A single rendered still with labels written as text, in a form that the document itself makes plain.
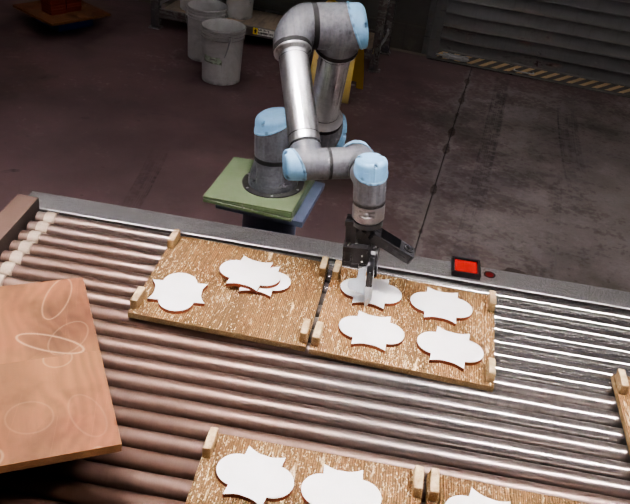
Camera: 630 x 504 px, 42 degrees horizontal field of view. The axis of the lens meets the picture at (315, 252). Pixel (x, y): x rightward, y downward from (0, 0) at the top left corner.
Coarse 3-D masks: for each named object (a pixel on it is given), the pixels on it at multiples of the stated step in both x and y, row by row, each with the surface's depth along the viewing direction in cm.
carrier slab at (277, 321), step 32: (192, 256) 207; (224, 256) 209; (256, 256) 210; (288, 256) 212; (224, 288) 197; (320, 288) 201; (160, 320) 185; (192, 320) 185; (224, 320) 187; (256, 320) 188; (288, 320) 189
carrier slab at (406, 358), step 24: (336, 288) 202; (408, 288) 206; (432, 288) 207; (336, 312) 194; (384, 312) 196; (408, 312) 197; (480, 312) 200; (336, 336) 186; (408, 336) 189; (480, 336) 192; (360, 360) 181; (384, 360) 181; (408, 360) 182; (456, 384) 179; (480, 384) 178
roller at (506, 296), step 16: (64, 224) 218; (80, 224) 218; (96, 224) 218; (112, 224) 218; (160, 240) 216; (208, 240) 217; (384, 272) 214; (464, 288) 212; (480, 288) 212; (528, 304) 211; (544, 304) 210; (560, 304) 210; (576, 304) 211; (624, 320) 209
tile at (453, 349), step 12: (420, 336) 188; (432, 336) 189; (444, 336) 189; (456, 336) 190; (468, 336) 190; (420, 348) 185; (432, 348) 185; (444, 348) 185; (456, 348) 186; (468, 348) 186; (480, 348) 187; (432, 360) 182; (444, 360) 182; (456, 360) 182; (468, 360) 183; (480, 360) 184
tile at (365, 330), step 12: (360, 312) 193; (348, 324) 189; (360, 324) 189; (372, 324) 190; (384, 324) 190; (348, 336) 186; (360, 336) 186; (372, 336) 186; (384, 336) 187; (396, 336) 187; (384, 348) 183
